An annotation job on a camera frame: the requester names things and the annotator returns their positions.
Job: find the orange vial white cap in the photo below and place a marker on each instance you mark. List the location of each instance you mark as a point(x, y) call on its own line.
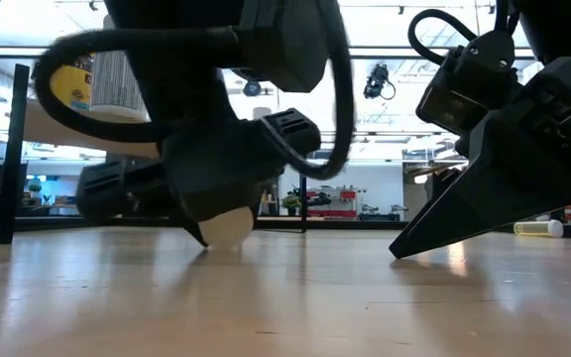
point(228, 230)

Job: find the black overhead camera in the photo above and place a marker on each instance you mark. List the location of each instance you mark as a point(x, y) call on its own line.
point(377, 79)

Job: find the small green potted plant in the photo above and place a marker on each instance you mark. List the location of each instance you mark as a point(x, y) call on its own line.
point(34, 188)

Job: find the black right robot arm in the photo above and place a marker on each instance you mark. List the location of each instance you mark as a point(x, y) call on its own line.
point(563, 25)

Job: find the black round ceiling device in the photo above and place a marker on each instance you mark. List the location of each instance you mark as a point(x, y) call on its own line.
point(252, 90)

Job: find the red white background shelf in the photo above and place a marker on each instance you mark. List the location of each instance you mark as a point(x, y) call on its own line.
point(335, 198)

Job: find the brown bottle yellow cap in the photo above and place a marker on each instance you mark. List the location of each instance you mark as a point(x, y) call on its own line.
point(72, 84)

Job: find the black overhead light beam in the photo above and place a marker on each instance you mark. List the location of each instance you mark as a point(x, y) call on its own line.
point(389, 51)

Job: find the yellow vial white cap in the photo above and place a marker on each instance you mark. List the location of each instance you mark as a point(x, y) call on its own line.
point(538, 228)

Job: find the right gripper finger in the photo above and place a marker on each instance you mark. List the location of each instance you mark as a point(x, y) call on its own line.
point(489, 188)
point(439, 181)

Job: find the wooden shelf black frame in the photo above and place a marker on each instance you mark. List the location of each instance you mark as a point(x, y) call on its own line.
point(13, 149)

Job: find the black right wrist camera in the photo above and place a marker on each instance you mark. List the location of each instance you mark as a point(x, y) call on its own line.
point(464, 84)

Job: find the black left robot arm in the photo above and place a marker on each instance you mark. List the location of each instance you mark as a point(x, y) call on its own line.
point(181, 74)

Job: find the black aluminium table frame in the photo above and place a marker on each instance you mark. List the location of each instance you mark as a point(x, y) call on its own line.
point(345, 224)

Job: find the large white labelled bottle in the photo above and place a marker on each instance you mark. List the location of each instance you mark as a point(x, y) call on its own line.
point(117, 89)

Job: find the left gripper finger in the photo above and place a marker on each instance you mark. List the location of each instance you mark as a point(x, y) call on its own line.
point(226, 201)
point(194, 225)

